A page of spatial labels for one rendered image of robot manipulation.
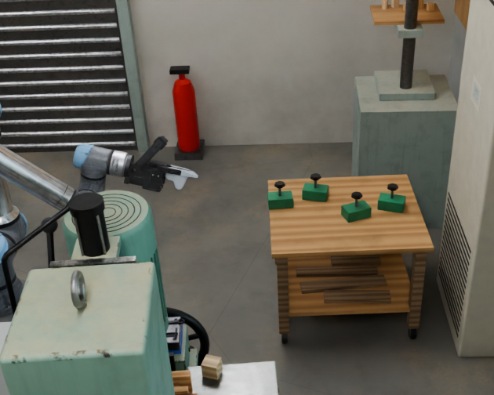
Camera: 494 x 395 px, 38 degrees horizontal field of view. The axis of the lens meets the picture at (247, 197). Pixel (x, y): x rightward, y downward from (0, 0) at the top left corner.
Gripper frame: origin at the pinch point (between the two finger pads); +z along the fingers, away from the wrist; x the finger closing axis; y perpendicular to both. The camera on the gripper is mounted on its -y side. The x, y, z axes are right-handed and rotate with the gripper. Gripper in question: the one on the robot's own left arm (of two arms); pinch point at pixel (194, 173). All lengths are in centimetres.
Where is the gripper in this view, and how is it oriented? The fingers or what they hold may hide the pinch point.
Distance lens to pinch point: 211.5
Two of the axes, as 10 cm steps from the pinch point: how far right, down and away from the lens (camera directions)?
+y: -2.1, 9.6, 1.8
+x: -0.2, 1.8, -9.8
